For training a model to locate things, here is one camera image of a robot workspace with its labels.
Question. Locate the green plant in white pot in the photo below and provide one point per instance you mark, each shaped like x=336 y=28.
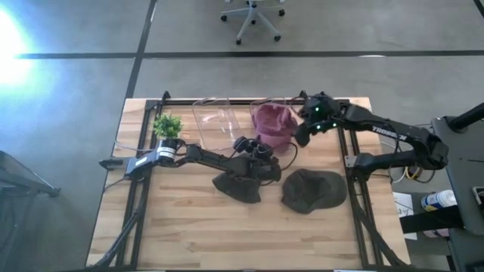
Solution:
x=167 y=126

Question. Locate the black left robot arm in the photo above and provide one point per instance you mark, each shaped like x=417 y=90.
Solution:
x=211 y=158

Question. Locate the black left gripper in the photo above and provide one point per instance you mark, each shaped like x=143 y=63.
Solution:
x=253 y=168

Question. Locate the black aluminium frame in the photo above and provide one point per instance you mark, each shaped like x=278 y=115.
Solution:
x=174 y=102

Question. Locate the maroon baseball cap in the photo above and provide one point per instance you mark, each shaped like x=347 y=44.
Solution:
x=274 y=119

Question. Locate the white spray bottle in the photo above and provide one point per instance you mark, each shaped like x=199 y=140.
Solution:
x=440 y=199

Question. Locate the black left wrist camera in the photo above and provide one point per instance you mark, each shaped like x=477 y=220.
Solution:
x=251 y=146

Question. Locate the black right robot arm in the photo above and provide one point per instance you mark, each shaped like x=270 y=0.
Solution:
x=393 y=134

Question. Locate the black table clamp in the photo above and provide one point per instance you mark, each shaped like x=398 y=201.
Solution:
x=111 y=163

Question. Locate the white paper sheet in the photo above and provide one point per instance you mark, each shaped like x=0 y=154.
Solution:
x=401 y=200

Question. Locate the dark olive baseball cap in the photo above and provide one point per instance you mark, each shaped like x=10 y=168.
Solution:
x=314 y=190
x=238 y=189

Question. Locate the clear plastic bin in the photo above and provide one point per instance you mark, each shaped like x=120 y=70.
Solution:
x=215 y=124
x=264 y=101

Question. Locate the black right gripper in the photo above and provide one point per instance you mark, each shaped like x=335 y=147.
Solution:
x=321 y=113

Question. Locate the dark grey cart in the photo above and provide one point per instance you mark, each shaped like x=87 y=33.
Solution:
x=465 y=162

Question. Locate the black pole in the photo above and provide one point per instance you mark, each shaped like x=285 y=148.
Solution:
x=469 y=117

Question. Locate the dark grey side table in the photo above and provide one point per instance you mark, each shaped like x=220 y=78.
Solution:
x=19 y=177

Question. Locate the white office chair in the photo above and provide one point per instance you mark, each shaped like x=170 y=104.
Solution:
x=252 y=11

